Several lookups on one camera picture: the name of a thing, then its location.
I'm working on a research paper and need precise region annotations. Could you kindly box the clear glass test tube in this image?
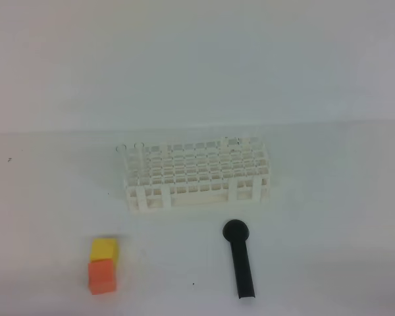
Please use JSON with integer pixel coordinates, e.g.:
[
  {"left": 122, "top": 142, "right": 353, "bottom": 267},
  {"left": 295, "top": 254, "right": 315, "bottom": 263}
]
[{"left": 134, "top": 142, "right": 147, "bottom": 174}]

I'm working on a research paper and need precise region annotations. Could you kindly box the white plastic test tube rack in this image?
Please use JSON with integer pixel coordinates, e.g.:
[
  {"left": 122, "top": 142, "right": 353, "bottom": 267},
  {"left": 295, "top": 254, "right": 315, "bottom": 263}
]
[{"left": 124, "top": 138, "right": 271, "bottom": 213}]

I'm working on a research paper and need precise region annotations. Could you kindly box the clear test tube in rack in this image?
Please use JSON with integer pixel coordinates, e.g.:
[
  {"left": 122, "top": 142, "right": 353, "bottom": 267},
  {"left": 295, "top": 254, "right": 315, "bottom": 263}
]
[{"left": 116, "top": 144, "right": 128, "bottom": 175}]

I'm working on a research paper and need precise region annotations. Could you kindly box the yellow cube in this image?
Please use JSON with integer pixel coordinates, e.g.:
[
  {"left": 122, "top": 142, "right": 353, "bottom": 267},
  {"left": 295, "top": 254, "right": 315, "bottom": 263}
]
[{"left": 90, "top": 238, "right": 119, "bottom": 265}]

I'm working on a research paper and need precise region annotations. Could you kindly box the orange cube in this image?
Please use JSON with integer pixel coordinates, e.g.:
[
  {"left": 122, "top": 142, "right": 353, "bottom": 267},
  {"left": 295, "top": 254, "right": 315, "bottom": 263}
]
[{"left": 88, "top": 259, "right": 117, "bottom": 295}]

